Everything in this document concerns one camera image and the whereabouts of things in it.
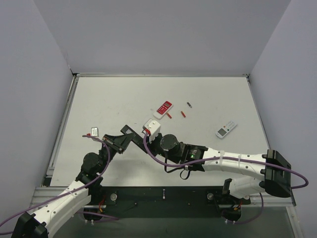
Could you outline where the black remote control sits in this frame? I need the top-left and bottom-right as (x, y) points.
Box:
(120, 125), (147, 153)

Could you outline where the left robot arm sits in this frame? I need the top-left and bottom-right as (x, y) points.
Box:
(11, 133), (134, 238)

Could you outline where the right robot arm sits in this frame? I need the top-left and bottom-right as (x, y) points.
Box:
(142, 134), (292, 199)

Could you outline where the red and white remote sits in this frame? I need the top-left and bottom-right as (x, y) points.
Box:
(153, 101), (173, 120)

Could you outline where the white remote control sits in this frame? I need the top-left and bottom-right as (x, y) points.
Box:
(215, 120), (237, 139)

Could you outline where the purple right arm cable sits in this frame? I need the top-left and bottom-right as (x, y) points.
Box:
(143, 131), (309, 225)

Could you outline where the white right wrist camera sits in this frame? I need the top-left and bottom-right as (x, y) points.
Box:
(142, 119), (161, 143)

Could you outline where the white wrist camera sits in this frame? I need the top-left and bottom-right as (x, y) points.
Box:
(90, 127), (99, 137)
(142, 119), (161, 143)

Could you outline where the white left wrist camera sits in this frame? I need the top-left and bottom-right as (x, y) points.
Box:
(90, 127), (99, 137)

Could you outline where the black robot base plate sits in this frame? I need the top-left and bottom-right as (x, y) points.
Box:
(83, 184), (251, 221)

